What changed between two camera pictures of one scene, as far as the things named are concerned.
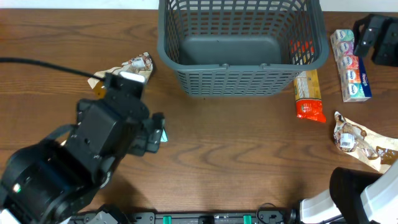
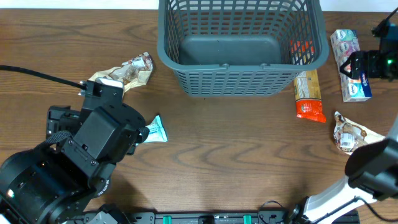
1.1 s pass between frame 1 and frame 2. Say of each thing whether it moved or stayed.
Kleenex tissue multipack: stayed
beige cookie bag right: stayed
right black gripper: moved
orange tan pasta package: stayed
